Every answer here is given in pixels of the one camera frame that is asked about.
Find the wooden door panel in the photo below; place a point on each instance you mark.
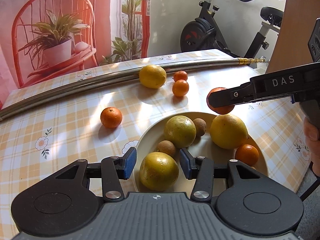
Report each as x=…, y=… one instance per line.
x=291, y=48

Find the greenish yellow citrus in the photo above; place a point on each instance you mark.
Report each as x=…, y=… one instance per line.
x=180, y=130

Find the yellow green round citrus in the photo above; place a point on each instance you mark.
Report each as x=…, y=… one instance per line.
x=158, y=171

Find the large yellow lemon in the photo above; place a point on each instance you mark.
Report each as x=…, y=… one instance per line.
x=152, y=76

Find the orange mandarin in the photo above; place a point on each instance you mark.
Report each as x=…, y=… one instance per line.
x=219, y=110
x=111, y=117
x=248, y=154
x=180, y=75
x=180, y=88

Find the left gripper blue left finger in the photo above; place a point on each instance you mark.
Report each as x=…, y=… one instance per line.
x=111, y=170

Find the orange mandarin front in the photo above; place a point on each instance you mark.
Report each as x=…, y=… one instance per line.
x=219, y=110

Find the black exercise bike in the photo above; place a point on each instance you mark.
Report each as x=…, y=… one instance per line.
x=204, y=32

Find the beige round plate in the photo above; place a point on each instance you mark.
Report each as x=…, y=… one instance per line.
x=202, y=146

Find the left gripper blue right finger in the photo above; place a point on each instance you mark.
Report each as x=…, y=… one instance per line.
x=204, y=171

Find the long steel telescopic pole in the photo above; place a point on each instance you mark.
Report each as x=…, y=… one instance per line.
x=112, y=79

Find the large yellow grapefruit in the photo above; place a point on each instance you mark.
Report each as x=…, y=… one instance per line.
x=228, y=131

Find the printed room backdrop cloth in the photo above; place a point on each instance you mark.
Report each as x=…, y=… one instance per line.
x=44, y=39

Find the yellow plaid floral tablecloth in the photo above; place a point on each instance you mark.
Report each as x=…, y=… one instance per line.
x=36, y=144

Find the small brown longan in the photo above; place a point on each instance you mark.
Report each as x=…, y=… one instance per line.
x=166, y=147
x=201, y=127

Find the person right hand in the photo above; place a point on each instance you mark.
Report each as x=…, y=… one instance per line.
x=312, y=141

